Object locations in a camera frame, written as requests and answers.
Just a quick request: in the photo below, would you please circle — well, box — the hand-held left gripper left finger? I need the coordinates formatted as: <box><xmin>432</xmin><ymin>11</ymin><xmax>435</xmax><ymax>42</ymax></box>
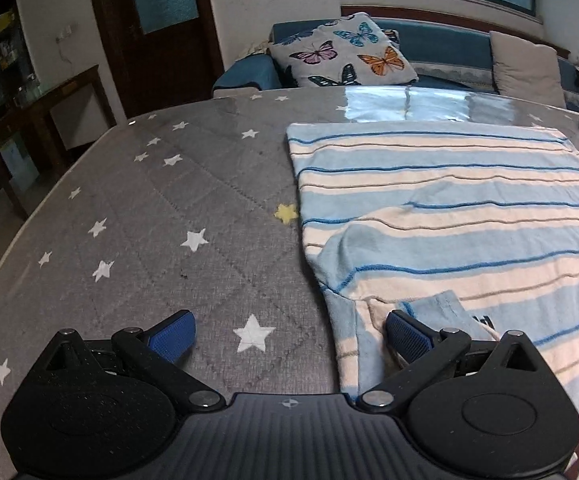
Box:
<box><xmin>32</xmin><ymin>310</ymin><xmax>225</xmax><ymax>413</ymax></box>

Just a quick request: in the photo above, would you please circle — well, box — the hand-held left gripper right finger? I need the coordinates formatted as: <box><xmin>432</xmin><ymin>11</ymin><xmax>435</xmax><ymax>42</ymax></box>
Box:
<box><xmin>355</xmin><ymin>310</ymin><xmax>550</xmax><ymax>411</ymax></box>

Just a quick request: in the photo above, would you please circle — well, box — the blue cream striped garment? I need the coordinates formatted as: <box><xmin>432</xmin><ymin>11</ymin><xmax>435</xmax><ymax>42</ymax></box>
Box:
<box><xmin>286</xmin><ymin>121</ymin><xmax>579</xmax><ymax>480</ymax></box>

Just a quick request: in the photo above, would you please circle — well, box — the grey star-print tablecloth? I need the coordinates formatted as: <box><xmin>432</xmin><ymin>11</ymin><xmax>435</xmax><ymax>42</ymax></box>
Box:
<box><xmin>0</xmin><ymin>85</ymin><xmax>579</xmax><ymax>480</ymax></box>

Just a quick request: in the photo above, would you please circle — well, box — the dark wooden door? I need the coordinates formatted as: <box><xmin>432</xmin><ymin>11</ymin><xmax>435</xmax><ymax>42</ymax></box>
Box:
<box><xmin>84</xmin><ymin>0</ymin><xmax>225</xmax><ymax>120</ymax></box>

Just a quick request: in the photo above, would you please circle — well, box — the wooden side table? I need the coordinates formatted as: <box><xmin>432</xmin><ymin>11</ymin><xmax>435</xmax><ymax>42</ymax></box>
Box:
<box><xmin>0</xmin><ymin>64</ymin><xmax>117</xmax><ymax>221</ymax></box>

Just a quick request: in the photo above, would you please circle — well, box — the beige cushion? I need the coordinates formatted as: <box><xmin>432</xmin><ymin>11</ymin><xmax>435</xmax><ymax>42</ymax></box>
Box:
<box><xmin>489</xmin><ymin>30</ymin><xmax>567</xmax><ymax>109</ymax></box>

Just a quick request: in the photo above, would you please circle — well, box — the blue sofa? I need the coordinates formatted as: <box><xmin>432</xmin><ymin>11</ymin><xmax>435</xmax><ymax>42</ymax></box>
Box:
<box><xmin>212</xmin><ymin>7</ymin><xmax>579</xmax><ymax>111</ymax></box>

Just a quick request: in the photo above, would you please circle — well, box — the butterfly print cushion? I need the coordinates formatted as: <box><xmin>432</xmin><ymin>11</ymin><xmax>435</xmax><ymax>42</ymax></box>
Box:
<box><xmin>268</xmin><ymin>12</ymin><xmax>419</xmax><ymax>88</ymax></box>

